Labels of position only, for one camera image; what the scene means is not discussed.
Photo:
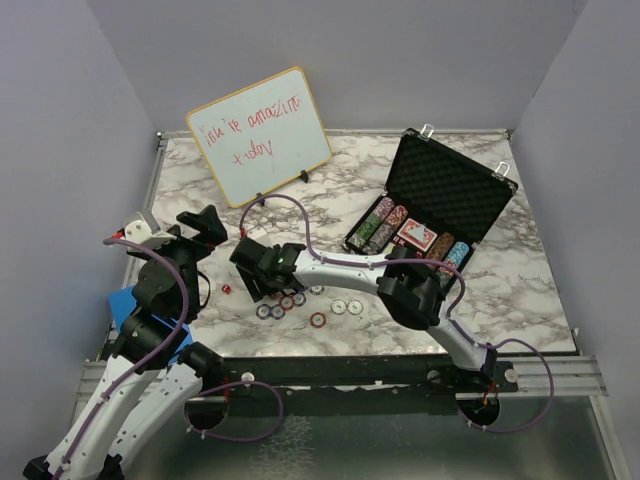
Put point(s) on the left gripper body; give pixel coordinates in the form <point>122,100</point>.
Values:
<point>186,250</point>

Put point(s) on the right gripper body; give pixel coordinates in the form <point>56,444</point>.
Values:
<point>268,290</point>

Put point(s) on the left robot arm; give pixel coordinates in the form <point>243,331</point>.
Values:
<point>154,366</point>

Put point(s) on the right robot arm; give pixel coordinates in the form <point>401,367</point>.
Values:
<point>407,286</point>

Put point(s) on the red 5 poker chip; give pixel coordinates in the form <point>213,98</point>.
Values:
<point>287,303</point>
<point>318,320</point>

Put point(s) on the blue plastic box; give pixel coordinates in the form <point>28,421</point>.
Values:
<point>122,303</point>

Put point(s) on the white 1 poker chip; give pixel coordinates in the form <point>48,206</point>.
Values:
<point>338,307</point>
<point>355,307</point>

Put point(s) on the red playing card deck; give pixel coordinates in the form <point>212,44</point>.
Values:
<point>417,234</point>

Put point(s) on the black poker chip case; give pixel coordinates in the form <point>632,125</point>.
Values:
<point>451,194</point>

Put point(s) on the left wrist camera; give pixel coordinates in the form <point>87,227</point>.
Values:
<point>141,227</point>

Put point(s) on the white whiteboard yellow frame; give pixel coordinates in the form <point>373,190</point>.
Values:
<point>261,137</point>

